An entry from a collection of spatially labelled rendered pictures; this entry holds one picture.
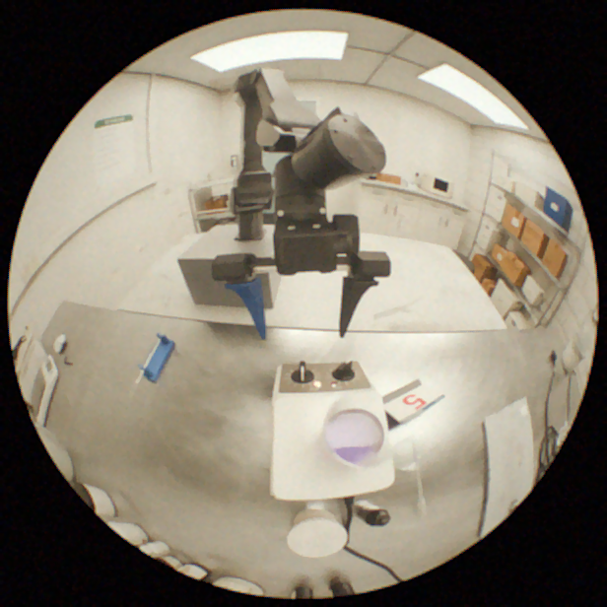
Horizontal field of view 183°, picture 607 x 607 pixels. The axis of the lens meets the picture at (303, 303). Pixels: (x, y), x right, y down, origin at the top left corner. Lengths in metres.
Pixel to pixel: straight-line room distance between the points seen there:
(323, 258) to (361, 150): 0.09
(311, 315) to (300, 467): 0.30
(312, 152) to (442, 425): 0.40
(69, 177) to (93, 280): 0.75
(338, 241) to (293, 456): 0.19
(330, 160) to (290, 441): 0.24
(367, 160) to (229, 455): 0.36
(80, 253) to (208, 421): 1.35
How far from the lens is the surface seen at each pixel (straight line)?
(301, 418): 0.22
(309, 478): 0.21
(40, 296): 1.41
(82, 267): 1.51
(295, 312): 0.42
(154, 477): 0.39
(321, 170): 0.17
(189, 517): 0.36
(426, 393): 0.35
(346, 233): 0.15
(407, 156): 3.24
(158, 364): 0.42
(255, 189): 0.40
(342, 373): 0.27
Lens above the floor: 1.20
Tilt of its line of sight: 43 degrees down
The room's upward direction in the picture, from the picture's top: straight up
